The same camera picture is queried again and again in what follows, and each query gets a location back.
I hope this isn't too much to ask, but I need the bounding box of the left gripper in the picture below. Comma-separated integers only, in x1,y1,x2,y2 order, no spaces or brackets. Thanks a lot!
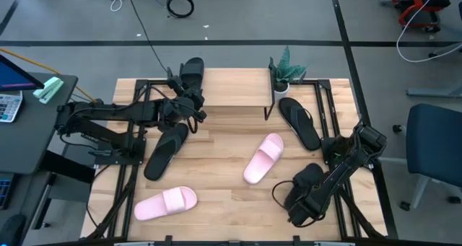
166,72,208,126

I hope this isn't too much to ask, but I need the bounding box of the pink slide sandal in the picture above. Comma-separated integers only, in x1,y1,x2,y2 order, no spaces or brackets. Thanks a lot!
134,185,199,222
243,132,285,185

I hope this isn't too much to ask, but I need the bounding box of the black flip-flop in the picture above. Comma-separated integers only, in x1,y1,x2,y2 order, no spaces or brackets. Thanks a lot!
278,97,322,152
143,122,190,182

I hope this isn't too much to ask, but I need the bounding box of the green snake plant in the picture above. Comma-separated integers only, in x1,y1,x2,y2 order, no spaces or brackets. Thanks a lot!
269,45,308,85

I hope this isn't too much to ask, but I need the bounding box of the mint green stapler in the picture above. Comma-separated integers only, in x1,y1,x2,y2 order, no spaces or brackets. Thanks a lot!
32,76,65,105

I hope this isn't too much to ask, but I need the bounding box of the blue office chair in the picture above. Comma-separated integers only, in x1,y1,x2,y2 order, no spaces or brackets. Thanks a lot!
392,102,462,211

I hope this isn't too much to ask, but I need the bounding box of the black desk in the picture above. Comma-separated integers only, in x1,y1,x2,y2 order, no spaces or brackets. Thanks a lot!
0,71,79,175

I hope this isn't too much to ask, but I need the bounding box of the computer monitor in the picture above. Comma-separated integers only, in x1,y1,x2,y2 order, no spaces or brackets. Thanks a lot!
0,53,45,92

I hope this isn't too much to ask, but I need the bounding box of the grey calculator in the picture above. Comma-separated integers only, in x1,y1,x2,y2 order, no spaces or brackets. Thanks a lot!
0,90,24,123

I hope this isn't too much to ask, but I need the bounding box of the black keyboard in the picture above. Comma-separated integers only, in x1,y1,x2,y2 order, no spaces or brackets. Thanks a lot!
0,172,16,211

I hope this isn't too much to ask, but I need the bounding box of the black office chair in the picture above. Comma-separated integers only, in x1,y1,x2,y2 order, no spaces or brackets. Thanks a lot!
0,213,27,246

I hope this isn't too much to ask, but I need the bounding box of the black aluminium rig frame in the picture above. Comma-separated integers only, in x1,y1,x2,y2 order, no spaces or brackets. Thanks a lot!
81,78,400,246

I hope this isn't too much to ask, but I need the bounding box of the long black cable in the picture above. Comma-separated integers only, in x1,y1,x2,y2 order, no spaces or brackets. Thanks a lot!
123,0,170,76

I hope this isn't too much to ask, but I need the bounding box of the coiled black cable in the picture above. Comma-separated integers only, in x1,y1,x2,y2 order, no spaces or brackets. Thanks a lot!
166,0,196,19

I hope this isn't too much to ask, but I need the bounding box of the yellow cable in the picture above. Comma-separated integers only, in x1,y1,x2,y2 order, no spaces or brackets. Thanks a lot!
0,47,97,103

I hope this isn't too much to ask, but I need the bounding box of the white cable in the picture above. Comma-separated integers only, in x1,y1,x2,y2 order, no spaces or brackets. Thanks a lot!
396,0,462,63

